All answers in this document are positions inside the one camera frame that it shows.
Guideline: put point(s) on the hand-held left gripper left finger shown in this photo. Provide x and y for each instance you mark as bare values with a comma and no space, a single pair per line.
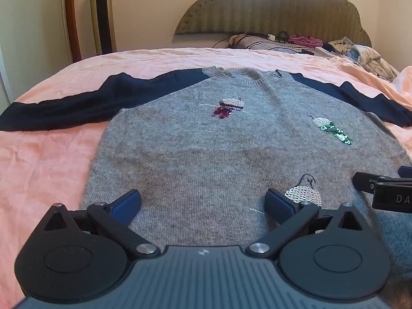
125,206

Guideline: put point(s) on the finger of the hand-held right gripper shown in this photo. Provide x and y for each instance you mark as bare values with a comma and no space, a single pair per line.
363,182
406,171

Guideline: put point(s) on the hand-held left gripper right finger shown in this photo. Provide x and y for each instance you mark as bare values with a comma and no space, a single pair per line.
278,206

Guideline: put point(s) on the grey sweater with navy sleeves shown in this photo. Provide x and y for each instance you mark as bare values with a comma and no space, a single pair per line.
206,151

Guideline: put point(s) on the pink bed sheet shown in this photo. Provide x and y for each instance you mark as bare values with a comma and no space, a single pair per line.
48,167

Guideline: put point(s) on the floral crumpled cloth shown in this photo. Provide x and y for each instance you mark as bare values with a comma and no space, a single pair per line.
370,56

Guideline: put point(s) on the pink crumpled cloth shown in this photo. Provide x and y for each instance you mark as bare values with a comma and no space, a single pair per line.
305,41

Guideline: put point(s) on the patterned pillow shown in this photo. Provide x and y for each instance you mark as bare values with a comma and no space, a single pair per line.
257,43

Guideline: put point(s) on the gold tower heater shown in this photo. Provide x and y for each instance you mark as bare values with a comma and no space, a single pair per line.
103,13

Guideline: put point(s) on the olive upholstered headboard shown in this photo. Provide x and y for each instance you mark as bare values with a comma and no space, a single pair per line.
273,6

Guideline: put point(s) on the wooden door frame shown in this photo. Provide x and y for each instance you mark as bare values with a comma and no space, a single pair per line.
72,22

